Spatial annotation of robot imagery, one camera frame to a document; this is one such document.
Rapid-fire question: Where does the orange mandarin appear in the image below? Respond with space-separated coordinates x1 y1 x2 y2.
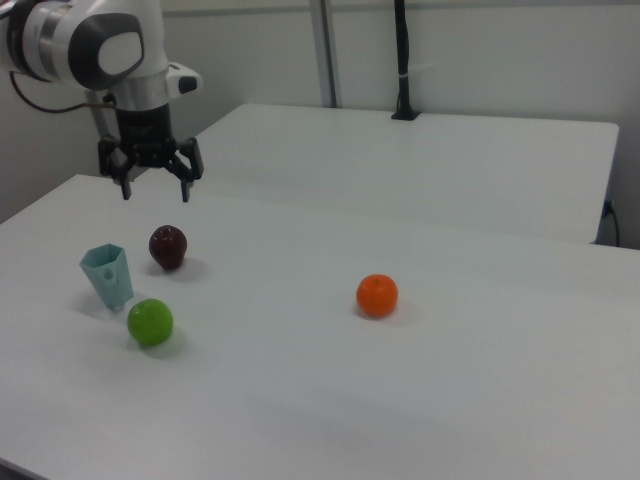
355 273 400 319

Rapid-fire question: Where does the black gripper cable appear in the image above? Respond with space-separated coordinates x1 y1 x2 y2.
8 69 121 112

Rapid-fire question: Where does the thin dark cable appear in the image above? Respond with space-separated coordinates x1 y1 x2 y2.
603 198 621 247

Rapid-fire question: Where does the green apple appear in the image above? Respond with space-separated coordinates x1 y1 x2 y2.
126 298 175 347

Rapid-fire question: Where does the teal faceted mug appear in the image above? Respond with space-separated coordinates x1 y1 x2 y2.
79 242 137 313

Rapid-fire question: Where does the white adjoining table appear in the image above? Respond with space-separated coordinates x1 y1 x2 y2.
192 103 621 246

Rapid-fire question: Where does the dark red apple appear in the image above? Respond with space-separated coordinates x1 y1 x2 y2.
148 224 189 272

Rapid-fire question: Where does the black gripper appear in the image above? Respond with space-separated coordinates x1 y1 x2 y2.
96 101 206 204

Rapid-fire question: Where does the grey wall partition post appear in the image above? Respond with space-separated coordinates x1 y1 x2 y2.
308 0 337 109

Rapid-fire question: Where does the black camera stand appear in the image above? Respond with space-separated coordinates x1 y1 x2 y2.
389 0 424 122

